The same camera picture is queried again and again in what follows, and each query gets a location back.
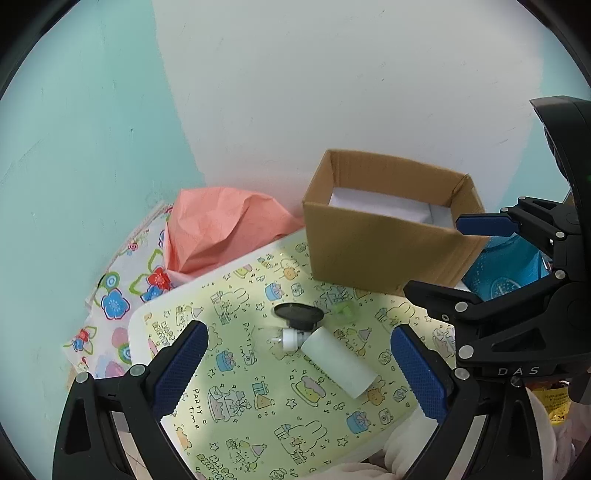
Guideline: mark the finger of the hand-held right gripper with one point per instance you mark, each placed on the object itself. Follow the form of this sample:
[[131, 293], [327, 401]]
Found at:
[[482, 224], [461, 304]]

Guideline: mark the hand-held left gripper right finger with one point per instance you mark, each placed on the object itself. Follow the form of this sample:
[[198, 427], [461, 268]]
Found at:
[[418, 374]]

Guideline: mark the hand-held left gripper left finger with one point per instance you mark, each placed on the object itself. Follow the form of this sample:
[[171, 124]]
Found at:
[[182, 364]]

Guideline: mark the white cylindrical bottle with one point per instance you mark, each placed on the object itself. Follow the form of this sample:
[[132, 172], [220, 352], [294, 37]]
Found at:
[[337, 362]]

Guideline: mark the small green plastic piece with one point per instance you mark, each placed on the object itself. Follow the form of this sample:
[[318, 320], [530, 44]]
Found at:
[[344, 310]]

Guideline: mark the brown cardboard box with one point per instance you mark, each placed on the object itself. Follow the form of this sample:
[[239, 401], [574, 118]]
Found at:
[[369, 244]]

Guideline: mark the white pump head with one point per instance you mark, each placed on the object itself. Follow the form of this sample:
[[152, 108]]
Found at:
[[291, 339]]

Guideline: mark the black round lid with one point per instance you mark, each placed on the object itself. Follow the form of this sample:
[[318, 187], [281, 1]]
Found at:
[[298, 314]]

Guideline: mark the blue patterned bag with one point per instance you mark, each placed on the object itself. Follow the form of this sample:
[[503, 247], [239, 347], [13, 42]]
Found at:
[[503, 277]]

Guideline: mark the yellow cartoon printed mat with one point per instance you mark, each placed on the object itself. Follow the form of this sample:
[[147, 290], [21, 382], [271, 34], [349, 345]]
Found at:
[[258, 392]]

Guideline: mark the floral printed cloth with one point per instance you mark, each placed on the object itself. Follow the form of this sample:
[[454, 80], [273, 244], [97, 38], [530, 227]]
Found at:
[[115, 300]]

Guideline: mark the white paper box liner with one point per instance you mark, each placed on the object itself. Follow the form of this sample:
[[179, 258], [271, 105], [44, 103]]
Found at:
[[383, 203]]

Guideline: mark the yellow packet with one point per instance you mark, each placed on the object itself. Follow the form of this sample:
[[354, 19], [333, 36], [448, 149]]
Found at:
[[554, 399]]

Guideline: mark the pink crumpled paper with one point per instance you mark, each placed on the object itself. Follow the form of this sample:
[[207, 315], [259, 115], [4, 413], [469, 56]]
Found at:
[[221, 226]]

